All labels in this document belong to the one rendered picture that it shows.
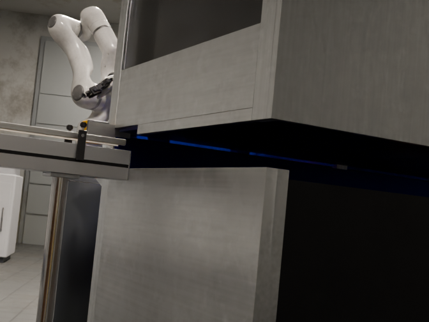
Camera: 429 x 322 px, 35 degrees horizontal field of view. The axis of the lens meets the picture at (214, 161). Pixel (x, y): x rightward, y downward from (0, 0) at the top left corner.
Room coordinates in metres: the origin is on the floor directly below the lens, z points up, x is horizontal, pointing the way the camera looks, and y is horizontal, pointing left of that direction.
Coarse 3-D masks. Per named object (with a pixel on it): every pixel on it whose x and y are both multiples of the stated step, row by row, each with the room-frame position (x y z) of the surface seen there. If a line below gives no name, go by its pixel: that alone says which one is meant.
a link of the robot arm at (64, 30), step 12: (48, 24) 3.10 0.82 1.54; (60, 24) 3.07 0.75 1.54; (72, 24) 3.13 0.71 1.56; (60, 36) 3.09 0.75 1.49; (72, 36) 3.09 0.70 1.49; (72, 48) 3.09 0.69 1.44; (84, 48) 3.10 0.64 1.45; (72, 60) 3.08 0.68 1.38; (84, 60) 3.07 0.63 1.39; (84, 72) 3.02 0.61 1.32; (72, 84) 3.03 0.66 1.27; (84, 84) 2.97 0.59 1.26; (72, 96) 2.99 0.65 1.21; (96, 96) 2.99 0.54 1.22; (84, 108) 3.01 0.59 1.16
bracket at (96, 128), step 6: (90, 126) 2.24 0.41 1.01; (96, 126) 2.25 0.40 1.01; (102, 126) 2.26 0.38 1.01; (108, 126) 2.27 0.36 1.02; (114, 126) 2.28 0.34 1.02; (90, 132) 2.24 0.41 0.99; (96, 132) 2.25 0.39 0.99; (102, 132) 2.26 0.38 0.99; (108, 132) 2.27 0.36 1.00; (114, 132) 2.28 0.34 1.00
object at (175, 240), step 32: (128, 192) 2.13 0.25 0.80; (160, 192) 1.92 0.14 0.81; (192, 192) 1.76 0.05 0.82; (224, 192) 1.62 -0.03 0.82; (256, 192) 1.50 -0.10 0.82; (128, 224) 2.10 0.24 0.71; (160, 224) 1.91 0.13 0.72; (192, 224) 1.74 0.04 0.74; (224, 224) 1.60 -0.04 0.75; (256, 224) 1.49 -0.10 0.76; (128, 256) 2.08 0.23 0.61; (160, 256) 1.89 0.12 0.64; (192, 256) 1.73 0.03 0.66; (224, 256) 1.59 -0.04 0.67; (256, 256) 1.48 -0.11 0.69; (128, 288) 2.06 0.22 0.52; (160, 288) 1.87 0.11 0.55; (192, 288) 1.71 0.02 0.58; (224, 288) 1.58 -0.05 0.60; (256, 288) 1.47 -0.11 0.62; (96, 320) 2.26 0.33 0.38; (128, 320) 2.04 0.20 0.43; (160, 320) 1.85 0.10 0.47; (192, 320) 1.70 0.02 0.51; (224, 320) 1.57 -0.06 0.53; (256, 320) 1.47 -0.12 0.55
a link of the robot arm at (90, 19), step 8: (88, 8) 3.07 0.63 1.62; (96, 8) 3.06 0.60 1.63; (80, 16) 3.09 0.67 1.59; (88, 16) 3.05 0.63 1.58; (96, 16) 3.04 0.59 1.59; (104, 16) 3.06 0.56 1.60; (80, 24) 3.18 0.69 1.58; (88, 24) 3.06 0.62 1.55; (96, 24) 3.02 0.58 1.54; (104, 24) 3.02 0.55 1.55; (80, 32) 3.18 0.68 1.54; (88, 32) 3.14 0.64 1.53
